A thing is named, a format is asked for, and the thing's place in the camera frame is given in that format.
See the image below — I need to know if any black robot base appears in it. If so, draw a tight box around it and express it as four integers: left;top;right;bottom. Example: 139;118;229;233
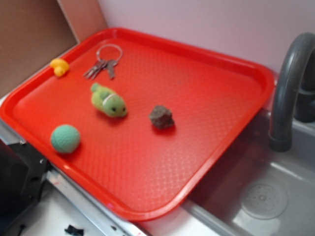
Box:
0;141;50;236

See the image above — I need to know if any brown rock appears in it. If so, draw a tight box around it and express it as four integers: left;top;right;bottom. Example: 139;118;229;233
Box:
149;105;175;129

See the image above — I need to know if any green plush toy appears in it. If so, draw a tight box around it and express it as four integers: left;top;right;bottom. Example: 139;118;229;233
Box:
91;83;127;118

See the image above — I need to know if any red plastic tray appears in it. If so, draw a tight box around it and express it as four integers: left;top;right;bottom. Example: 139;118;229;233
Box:
0;29;274;221

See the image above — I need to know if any silver keys bunch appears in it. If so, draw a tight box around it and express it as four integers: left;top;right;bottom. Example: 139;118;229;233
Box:
83;59;118;80

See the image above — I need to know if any green golf ball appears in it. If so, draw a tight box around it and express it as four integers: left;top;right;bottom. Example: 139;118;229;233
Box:
50;124;81;154

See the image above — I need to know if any yellow rubber duck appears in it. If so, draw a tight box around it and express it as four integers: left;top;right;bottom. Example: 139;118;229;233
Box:
50;58;70;77

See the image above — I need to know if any grey plastic sink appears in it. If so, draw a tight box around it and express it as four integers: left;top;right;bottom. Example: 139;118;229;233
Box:
183;111;315;236

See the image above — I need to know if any grey toy faucet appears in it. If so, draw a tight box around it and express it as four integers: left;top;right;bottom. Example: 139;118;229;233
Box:
269;32;315;152

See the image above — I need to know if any black debris scrap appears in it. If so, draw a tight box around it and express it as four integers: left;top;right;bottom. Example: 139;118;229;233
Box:
64;225;84;236

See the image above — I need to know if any brown cardboard panel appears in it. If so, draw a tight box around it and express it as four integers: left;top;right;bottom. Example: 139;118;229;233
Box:
0;0;76;96

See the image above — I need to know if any silver key ring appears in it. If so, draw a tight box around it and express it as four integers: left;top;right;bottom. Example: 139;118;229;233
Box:
95;44;123;62

